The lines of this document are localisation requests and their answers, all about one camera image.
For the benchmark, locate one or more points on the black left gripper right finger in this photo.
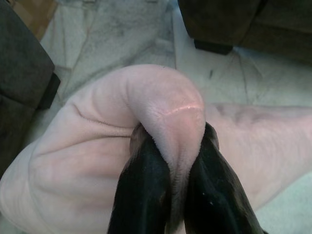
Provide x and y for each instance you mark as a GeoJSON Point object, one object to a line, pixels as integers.
{"type": "Point", "coordinates": [214, 195]}

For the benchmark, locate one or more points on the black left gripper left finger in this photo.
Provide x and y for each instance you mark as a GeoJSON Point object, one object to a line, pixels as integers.
{"type": "Point", "coordinates": [143, 195]}

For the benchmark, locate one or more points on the pink velvet pillow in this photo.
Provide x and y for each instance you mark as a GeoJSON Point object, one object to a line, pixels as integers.
{"type": "Point", "coordinates": [92, 136]}

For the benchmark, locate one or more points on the black sofa foot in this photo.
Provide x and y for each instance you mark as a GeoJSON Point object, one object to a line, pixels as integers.
{"type": "Point", "coordinates": [212, 46]}
{"type": "Point", "coordinates": [50, 92]}

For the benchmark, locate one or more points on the dark grey fabric sofa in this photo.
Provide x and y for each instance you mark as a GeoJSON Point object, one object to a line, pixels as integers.
{"type": "Point", "coordinates": [19, 73]}

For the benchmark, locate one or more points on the brown fabric sofa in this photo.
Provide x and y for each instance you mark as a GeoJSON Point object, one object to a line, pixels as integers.
{"type": "Point", "coordinates": [243, 19]}

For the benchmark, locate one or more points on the grey white patterned rug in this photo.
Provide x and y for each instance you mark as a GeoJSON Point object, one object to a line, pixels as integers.
{"type": "Point", "coordinates": [117, 36]}

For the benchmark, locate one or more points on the brown cardboard box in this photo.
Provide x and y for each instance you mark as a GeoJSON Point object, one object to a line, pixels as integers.
{"type": "Point", "coordinates": [36, 14]}

